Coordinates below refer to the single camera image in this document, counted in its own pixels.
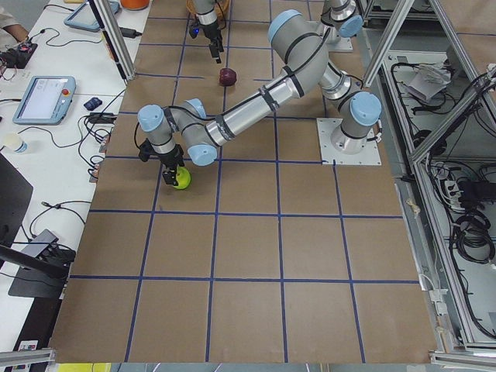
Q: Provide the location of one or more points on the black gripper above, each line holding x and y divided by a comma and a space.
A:
209, 31
171, 157

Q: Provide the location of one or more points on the dark blue plaid pouch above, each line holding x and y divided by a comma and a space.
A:
92, 104

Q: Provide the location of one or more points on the white paper cup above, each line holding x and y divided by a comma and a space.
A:
15, 142

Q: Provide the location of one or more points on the green apple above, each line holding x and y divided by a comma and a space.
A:
182, 178

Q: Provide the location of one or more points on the dark red apple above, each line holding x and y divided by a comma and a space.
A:
227, 77

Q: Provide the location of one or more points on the blue teach pendant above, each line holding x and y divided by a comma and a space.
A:
46, 101

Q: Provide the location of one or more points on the grey usb hub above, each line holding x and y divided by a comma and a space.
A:
40, 243

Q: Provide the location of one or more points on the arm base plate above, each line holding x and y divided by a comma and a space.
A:
338, 149
339, 39

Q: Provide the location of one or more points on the aluminium frame cage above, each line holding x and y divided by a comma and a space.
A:
437, 71

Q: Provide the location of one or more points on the black power adapter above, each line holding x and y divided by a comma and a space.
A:
130, 33

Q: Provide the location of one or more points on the aluminium frame post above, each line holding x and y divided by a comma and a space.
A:
113, 37

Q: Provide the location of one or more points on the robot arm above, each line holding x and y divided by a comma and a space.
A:
208, 23
177, 130

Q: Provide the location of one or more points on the black power brick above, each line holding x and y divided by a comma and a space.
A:
477, 191

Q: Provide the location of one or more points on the black monitor stand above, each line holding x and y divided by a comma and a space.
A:
41, 277

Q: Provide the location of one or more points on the orange round object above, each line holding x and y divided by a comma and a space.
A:
135, 5

